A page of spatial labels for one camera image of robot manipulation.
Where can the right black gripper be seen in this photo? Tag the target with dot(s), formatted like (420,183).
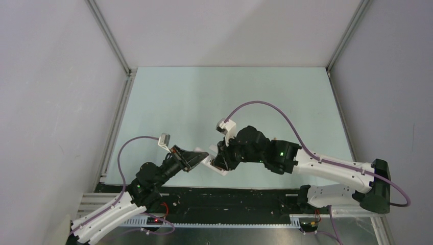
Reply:
(223,160)

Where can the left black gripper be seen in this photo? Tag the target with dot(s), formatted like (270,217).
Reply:
(189,159)

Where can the white battery cover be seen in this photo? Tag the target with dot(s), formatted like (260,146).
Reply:
(213,148)

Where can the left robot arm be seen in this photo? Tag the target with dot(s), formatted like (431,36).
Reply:
(111,206)

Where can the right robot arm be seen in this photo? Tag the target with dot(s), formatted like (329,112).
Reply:
(366,184)

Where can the left controller board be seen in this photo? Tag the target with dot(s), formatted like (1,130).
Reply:
(154,221)

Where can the controller board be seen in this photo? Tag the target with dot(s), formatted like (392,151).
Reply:
(154,221)
(308,227)

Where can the right controller board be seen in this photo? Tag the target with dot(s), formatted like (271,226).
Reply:
(308,227)

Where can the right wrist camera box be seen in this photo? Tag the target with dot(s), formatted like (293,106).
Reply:
(227,128)

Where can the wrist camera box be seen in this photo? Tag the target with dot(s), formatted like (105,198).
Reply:
(227,128)
(163,141)

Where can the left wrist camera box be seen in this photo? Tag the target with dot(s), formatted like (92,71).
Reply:
(163,141)

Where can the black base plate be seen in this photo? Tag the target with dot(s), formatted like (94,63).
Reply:
(225,206)

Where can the aluminium frame rail front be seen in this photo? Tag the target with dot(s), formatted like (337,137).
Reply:
(338,205)

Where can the left aluminium frame post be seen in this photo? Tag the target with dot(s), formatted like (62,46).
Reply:
(126,87)

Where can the aluminium frame post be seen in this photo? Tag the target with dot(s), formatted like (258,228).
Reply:
(126,87)
(349,31)

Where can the right aluminium frame post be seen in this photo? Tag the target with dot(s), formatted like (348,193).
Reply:
(349,31)

